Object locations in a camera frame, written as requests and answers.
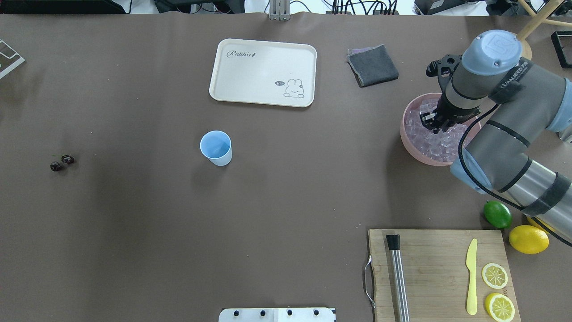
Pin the wooden cutting board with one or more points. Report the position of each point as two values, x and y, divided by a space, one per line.
435 272

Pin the lemon slice upper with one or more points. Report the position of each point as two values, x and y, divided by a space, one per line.
494 276

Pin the light blue cup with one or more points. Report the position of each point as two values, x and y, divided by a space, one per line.
216 147

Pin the steel muddler black tip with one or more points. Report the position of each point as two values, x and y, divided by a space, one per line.
393 243

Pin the yellow plastic knife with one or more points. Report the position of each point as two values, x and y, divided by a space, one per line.
470 262

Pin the pink bowl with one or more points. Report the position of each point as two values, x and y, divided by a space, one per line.
411 143

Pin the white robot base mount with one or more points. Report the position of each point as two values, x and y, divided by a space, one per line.
284 314

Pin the whole yellow lemon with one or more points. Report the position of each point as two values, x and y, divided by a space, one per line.
528 239

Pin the clear ice cubes pile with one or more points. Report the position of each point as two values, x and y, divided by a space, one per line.
429 138

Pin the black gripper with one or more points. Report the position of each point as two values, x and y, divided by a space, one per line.
451 112

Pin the cream rabbit tray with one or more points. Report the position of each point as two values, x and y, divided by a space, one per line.
264 72

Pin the lemon half lower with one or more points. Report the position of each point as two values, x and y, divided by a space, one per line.
499 307

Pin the dark cherry right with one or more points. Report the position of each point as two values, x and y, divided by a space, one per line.
67 159

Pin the green lime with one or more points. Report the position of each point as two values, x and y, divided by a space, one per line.
497 214

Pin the dark cherry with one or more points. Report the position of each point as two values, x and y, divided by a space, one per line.
67 159
56 166

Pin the grey folded cloth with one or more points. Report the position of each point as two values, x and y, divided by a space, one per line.
372 65

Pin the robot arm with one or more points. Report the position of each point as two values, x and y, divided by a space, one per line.
528 100

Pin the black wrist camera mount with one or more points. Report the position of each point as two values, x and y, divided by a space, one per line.
443 69

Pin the dark cherry left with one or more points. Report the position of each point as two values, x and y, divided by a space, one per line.
56 166

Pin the wooden cup stand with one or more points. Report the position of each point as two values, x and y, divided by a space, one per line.
536 20

